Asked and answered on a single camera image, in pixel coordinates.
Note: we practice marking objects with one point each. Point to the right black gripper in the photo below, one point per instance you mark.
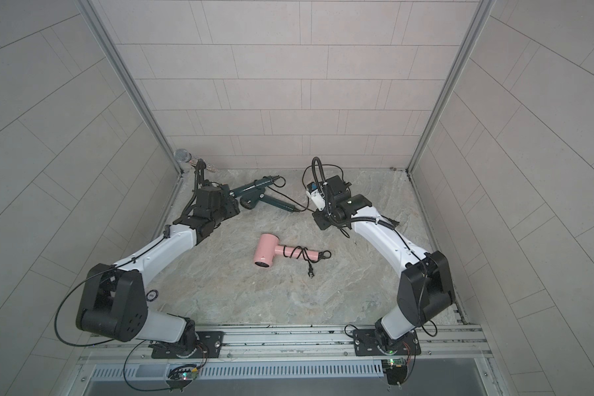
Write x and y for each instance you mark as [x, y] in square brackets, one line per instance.
[324, 223]

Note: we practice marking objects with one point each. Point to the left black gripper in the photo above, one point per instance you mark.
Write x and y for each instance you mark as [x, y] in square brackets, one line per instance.
[231, 206]

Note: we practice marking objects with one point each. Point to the green hair dryer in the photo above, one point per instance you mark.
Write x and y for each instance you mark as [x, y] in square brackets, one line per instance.
[250, 200]
[254, 187]

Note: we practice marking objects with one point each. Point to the pink hair dryer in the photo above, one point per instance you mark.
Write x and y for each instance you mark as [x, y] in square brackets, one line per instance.
[269, 247]

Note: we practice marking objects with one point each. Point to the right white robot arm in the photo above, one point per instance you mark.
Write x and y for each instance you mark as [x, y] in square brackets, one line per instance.
[425, 282]

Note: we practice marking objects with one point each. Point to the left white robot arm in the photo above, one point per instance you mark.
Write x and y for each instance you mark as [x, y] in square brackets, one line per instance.
[114, 302]

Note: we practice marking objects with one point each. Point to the black microphone stand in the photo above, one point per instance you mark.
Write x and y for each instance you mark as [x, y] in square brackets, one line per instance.
[197, 167]

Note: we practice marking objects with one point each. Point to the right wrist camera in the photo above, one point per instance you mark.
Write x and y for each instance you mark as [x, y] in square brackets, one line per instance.
[315, 192]

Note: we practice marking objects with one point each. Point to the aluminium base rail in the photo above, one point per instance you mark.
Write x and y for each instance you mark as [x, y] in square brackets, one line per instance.
[242, 343]

